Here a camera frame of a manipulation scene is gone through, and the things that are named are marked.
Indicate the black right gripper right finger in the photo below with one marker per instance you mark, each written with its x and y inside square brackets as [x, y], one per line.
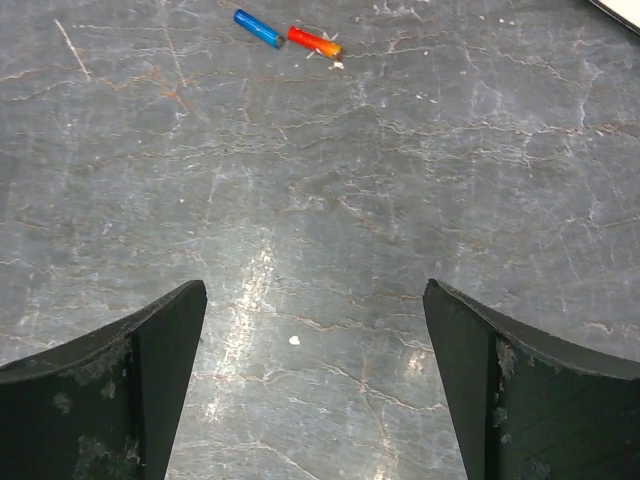
[526, 404]

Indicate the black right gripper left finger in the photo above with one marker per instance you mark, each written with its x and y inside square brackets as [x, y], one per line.
[105, 405]

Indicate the red orange battery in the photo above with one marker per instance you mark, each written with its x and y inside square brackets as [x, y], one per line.
[324, 47]

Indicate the square white plate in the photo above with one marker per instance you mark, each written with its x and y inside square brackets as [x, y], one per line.
[626, 12]

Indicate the blue battery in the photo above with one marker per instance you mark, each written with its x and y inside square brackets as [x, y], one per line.
[259, 29]

